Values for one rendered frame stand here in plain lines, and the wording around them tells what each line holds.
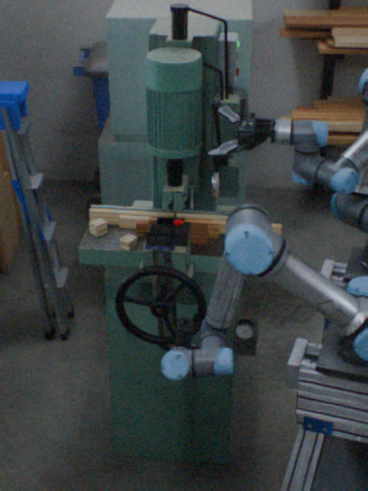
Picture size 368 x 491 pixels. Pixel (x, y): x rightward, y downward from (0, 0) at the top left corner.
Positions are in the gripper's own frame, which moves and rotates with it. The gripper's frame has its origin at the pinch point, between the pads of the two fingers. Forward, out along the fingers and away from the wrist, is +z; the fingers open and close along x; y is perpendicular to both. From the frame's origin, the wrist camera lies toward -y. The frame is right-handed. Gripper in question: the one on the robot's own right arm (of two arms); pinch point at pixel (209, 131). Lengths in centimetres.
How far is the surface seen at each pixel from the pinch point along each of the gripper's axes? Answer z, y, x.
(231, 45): -3.2, -14.4, -37.8
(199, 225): 2.8, -24.5, 22.6
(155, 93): 17.0, 5.0, -9.4
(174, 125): 11.0, -0.7, -1.9
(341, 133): -54, -193, -89
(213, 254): -2.3, -25.2, 31.8
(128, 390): 27, -66, 73
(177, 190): 10.8, -20.8, 12.0
